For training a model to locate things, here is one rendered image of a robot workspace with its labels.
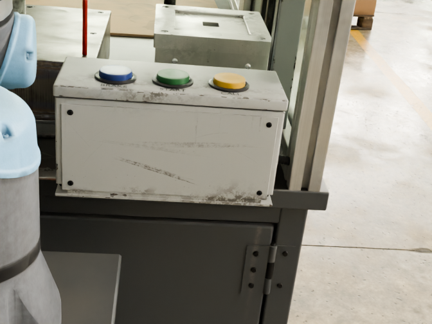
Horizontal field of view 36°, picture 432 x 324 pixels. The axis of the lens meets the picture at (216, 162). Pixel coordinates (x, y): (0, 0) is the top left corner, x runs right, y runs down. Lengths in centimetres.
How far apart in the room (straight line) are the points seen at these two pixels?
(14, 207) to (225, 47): 55
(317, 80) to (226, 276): 33
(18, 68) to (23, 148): 15
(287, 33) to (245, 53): 10
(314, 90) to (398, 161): 206
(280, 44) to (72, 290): 46
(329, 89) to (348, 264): 133
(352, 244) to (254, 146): 146
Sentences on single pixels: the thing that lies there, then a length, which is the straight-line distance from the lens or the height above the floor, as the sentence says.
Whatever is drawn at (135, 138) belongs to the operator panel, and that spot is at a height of 83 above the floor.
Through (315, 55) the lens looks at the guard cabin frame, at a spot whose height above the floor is 94.
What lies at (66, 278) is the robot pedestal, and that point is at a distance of 73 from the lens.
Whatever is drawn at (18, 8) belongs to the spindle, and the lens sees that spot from 116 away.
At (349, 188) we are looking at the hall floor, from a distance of 261.
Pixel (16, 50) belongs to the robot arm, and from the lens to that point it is 67.
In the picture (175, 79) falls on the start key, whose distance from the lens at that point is 81.
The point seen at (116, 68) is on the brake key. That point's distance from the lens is 84.
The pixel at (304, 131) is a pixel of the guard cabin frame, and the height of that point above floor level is 84.
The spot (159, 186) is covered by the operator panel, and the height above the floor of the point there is 77.
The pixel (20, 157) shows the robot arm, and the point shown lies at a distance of 54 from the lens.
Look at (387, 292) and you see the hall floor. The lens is 208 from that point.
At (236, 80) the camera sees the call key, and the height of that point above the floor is 91.
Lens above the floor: 118
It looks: 27 degrees down
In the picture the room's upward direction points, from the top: 6 degrees clockwise
